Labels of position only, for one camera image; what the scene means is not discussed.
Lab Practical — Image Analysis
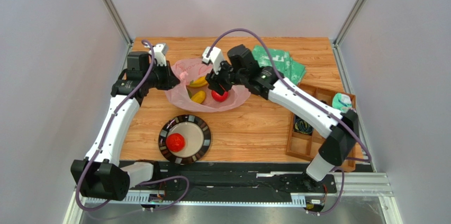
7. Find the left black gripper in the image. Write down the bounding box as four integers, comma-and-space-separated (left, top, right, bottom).
143, 61, 180, 91

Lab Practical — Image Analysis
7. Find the yellow banana bunch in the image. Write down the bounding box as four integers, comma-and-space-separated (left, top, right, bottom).
188, 76, 208, 88

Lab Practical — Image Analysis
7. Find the red apple fruit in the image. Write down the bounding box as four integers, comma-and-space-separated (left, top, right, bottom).
211, 90, 229, 102

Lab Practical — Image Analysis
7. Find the yellow mango fruit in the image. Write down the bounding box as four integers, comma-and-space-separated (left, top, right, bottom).
191, 91, 206, 104

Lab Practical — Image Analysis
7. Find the red tomato fruit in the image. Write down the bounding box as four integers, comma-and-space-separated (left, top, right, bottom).
166, 133, 186, 153

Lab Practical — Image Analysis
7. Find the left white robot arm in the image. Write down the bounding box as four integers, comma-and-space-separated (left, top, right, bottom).
70, 50, 180, 201

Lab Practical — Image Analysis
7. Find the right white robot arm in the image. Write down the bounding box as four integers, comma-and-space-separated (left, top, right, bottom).
202, 44, 358, 182

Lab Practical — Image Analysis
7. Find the dark round plate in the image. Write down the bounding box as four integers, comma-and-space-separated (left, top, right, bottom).
158, 114, 212, 165

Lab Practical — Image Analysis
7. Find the green white cloth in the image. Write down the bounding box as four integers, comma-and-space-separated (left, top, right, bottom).
252, 45, 306, 85

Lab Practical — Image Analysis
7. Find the wooden compartment tray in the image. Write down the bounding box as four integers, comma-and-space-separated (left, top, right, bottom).
285, 83, 339, 161

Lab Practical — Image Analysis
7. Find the teal white sock upper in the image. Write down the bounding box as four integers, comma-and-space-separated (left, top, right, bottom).
332, 93, 354, 113

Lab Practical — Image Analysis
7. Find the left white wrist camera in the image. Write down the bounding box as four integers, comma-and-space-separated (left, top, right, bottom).
152, 43, 169, 67

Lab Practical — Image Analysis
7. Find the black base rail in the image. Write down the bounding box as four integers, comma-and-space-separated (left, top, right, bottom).
147, 162, 339, 203

